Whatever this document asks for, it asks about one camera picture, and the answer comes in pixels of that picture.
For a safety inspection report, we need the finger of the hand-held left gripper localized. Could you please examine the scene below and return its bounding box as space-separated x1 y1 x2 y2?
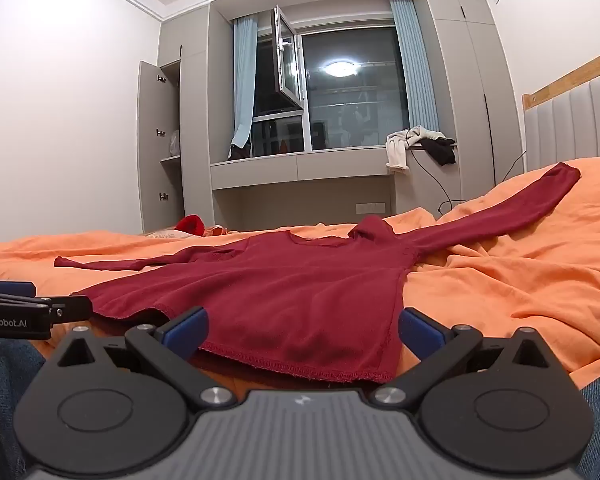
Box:
42 295 94 323
0 279 37 299

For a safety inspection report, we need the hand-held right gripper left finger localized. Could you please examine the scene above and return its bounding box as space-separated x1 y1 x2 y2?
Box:
50 306 240 409

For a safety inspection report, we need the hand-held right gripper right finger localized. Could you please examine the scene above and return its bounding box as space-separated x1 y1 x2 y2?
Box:
368 308 554 409

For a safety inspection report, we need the dark red sweater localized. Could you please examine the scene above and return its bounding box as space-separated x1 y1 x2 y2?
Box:
54 162 581 385

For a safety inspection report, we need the person's left jeans leg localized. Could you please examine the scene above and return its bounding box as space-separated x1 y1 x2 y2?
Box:
0 337 48 480

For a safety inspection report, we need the orange blanket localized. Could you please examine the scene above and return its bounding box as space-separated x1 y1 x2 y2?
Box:
0 156 600 397

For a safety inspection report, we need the pink patterned pillow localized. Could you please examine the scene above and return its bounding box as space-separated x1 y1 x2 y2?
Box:
142 227 191 240

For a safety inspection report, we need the red plush item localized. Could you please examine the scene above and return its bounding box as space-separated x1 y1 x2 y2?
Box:
175 215 206 237

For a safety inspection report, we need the open grey wardrobe door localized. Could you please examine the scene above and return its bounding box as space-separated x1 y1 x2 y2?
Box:
137 60 186 234

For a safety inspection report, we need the black garment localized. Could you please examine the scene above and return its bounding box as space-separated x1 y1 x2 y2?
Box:
420 137 458 166

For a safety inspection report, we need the white garment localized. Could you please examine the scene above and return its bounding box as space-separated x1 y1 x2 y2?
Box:
385 125 446 172

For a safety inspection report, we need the grey window bench with drawers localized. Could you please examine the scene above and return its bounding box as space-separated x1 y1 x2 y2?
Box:
210 142 461 226

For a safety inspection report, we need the grey wardrobe with shelves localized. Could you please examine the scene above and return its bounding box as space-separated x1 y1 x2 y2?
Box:
158 4 216 229

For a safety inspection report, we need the tall grey cabinet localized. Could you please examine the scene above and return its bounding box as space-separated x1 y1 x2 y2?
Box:
415 0 526 211

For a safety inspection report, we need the large window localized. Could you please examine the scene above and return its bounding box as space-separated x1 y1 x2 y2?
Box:
252 25 411 154

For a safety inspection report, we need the short light blue curtain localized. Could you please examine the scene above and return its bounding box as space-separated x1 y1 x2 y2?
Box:
230 15 259 149

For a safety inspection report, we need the grey padded wooden headboard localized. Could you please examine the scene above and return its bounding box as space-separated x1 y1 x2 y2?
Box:
521 45 600 174

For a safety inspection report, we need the long pleated blue curtain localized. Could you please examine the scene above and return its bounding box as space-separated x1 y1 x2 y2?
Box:
390 0 440 134

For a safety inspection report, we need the open window sash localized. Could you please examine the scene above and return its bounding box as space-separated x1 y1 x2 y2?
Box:
270 5 309 109

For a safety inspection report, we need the black cable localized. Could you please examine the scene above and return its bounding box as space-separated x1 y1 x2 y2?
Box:
407 132 528 214

